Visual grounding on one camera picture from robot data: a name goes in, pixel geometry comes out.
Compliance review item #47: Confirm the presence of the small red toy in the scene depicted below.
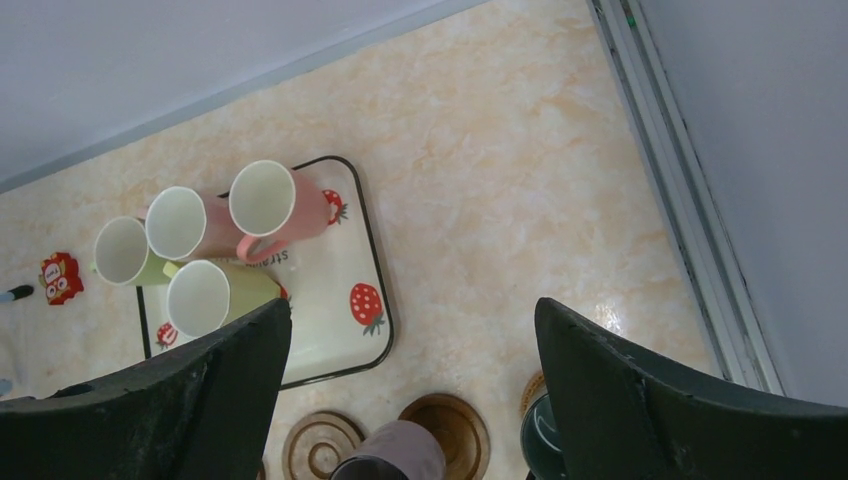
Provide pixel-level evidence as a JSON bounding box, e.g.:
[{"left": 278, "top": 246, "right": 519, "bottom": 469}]
[{"left": 38, "top": 252, "right": 84, "bottom": 306}]

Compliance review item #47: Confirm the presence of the woven rattan coaster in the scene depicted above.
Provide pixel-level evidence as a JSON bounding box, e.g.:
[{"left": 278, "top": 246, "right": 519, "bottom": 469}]
[{"left": 520, "top": 371, "right": 547, "bottom": 415}]

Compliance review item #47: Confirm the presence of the brown wooden coaster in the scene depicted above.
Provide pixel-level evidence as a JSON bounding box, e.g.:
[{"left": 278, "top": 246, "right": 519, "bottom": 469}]
[
  {"left": 398, "top": 393, "right": 491, "bottom": 480},
  {"left": 281, "top": 410, "right": 365, "bottom": 479}
]

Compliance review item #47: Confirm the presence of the dark green mug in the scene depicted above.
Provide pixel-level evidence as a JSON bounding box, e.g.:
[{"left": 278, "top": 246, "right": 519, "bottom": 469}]
[{"left": 520, "top": 392, "right": 568, "bottom": 479}]

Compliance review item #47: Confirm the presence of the purple mug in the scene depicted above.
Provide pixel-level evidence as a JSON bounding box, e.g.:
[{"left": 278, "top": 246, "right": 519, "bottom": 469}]
[{"left": 330, "top": 420, "right": 446, "bottom": 479}]

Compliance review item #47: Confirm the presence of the pale pink mug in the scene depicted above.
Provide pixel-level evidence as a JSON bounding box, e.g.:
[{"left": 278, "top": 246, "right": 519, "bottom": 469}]
[{"left": 142, "top": 186, "right": 243, "bottom": 261}]

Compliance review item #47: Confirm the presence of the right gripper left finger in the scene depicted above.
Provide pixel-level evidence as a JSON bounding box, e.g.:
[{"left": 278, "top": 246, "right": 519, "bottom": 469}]
[{"left": 1, "top": 299, "right": 292, "bottom": 479}]

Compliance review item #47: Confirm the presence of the strawberry enamel tray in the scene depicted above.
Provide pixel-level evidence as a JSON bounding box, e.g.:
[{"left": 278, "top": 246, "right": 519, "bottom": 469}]
[{"left": 135, "top": 155, "right": 396, "bottom": 391}]

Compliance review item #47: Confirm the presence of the light green mug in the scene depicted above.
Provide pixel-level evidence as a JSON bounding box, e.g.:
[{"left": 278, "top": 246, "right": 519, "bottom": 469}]
[{"left": 92, "top": 216, "right": 170, "bottom": 286}]

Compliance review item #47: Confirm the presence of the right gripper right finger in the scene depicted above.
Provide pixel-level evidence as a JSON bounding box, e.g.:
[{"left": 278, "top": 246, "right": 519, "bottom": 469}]
[{"left": 534, "top": 298, "right": 847, "bottom": 479}]

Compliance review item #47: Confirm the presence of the salmon pink mug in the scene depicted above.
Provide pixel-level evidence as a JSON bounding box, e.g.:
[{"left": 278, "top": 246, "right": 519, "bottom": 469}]
[{"left": 228, "top": 160, "right": 331, "bottom": 264}]

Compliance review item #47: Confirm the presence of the light blue tripod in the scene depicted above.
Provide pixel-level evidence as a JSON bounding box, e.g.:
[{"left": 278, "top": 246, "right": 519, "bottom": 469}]
[{"left": 1, "top": 284, "right": 34, "bottom": 397}]

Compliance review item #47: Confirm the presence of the yellow green mug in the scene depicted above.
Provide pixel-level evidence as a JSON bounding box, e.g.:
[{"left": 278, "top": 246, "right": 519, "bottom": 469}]
[{"left": 163, "top": 260, "right": 284, "bottom": 338}]

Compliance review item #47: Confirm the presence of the aluminium frame rail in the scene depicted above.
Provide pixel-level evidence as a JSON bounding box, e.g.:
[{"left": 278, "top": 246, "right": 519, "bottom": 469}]
[{"left": 588, "top": 1, "right": 785, "bottom": 395}]

